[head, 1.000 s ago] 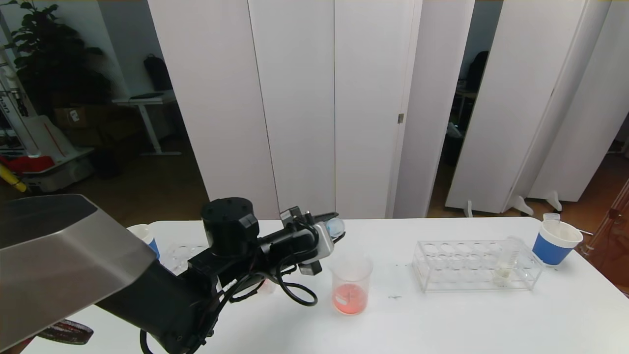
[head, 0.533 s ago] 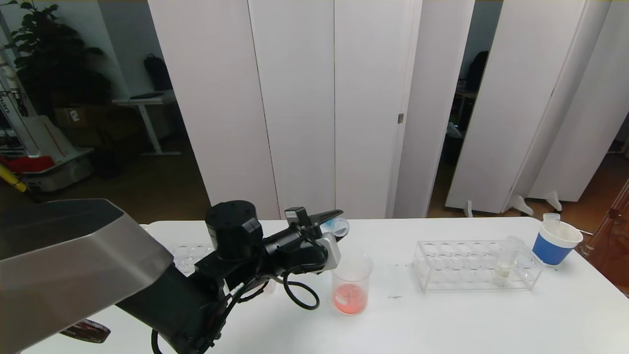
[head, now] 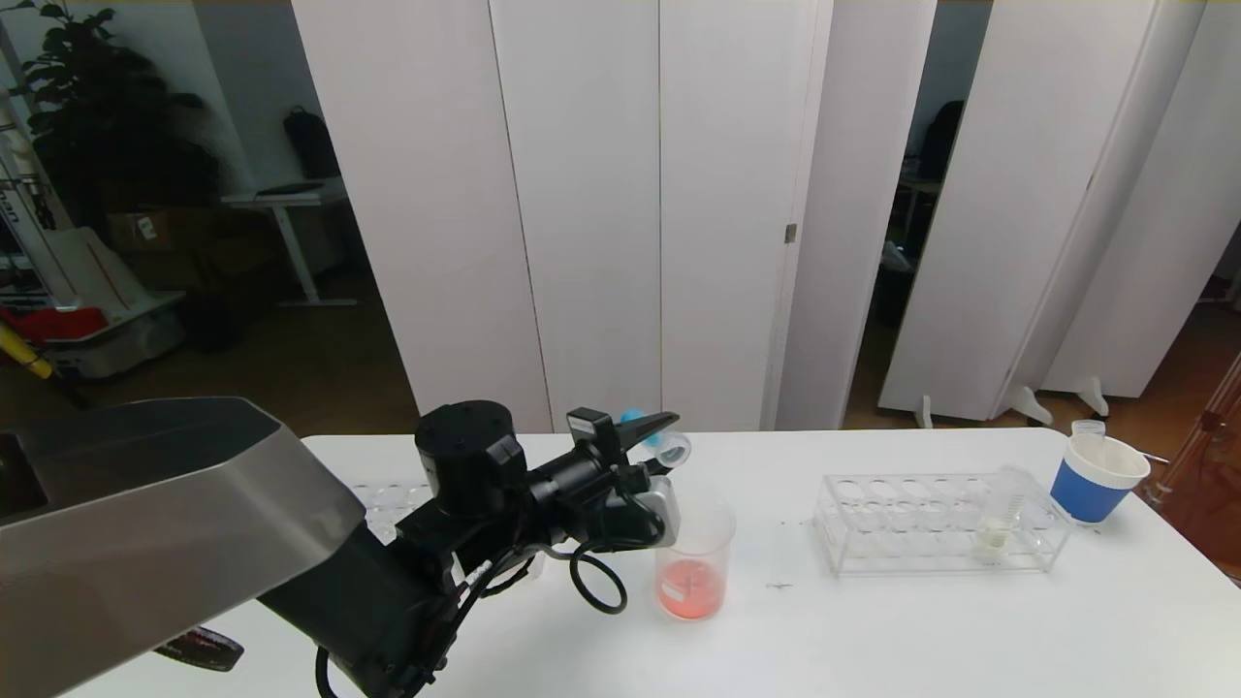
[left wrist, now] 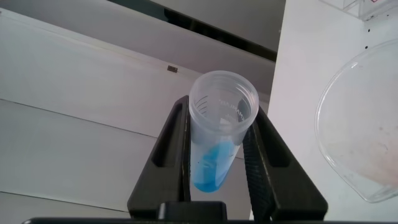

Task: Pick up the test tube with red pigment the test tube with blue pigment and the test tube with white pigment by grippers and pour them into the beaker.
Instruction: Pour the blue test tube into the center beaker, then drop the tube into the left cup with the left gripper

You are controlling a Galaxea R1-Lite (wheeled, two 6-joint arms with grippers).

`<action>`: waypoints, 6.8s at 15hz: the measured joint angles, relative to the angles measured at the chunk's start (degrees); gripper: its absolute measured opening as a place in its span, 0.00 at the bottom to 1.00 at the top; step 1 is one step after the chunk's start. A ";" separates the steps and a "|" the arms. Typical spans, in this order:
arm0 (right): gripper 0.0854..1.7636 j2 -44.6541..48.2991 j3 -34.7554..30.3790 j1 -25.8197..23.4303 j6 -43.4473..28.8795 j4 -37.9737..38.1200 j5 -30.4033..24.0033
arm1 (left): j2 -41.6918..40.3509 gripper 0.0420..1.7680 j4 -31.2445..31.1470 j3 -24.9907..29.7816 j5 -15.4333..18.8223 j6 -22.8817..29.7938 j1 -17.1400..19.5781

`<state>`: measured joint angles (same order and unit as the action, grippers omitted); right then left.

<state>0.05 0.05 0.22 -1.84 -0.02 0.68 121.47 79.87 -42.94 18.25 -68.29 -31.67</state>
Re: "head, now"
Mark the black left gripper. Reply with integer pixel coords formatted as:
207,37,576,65
528,407,681,502

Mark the blue pigment test tube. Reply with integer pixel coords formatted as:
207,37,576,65
619,407,692,469

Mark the clear glass beaker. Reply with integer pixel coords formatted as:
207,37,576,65
652,496,738,624

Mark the clear acrylic test tube rack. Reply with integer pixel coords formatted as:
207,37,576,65
351,477,556,583
812,472,1073,579

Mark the pale liquid test tube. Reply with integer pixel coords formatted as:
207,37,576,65
974,466,1034,563

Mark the white partition panel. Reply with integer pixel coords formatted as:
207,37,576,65
488,0,663,434
659,0,835,433
774,0,939,432
291,0,554,435
877,0,1161,424
989,0,1210,420
1040,0,1241,400

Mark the black chair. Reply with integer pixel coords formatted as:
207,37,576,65
914,101,968,183

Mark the blue and white paper cup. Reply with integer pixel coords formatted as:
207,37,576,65
1049,433,1151,525

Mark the white standing desk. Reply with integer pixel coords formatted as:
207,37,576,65
221,182,360,311

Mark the black bin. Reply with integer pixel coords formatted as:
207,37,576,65
182,289,245,354

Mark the black backpack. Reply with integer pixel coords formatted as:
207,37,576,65
282,107,342,181

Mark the brown cardboard box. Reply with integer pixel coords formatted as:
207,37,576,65
105,206,200,258

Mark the grey plastic crate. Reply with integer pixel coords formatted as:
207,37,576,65
44,308,187,381

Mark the white flat board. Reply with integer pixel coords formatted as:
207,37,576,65
39,228,185,321

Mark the red plastic item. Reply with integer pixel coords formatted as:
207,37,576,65
0,306,108,346

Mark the dark green potted plant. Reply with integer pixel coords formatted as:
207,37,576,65
8,0,222,234

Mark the white upright machine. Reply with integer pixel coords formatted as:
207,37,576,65
0,87,79,311

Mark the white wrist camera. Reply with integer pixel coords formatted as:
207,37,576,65
625,475,682,552

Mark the transparent acrylic frame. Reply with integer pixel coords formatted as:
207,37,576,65
1149,349,1241,583

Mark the yellow handled tool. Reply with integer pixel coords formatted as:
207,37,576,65
0,323,54,381

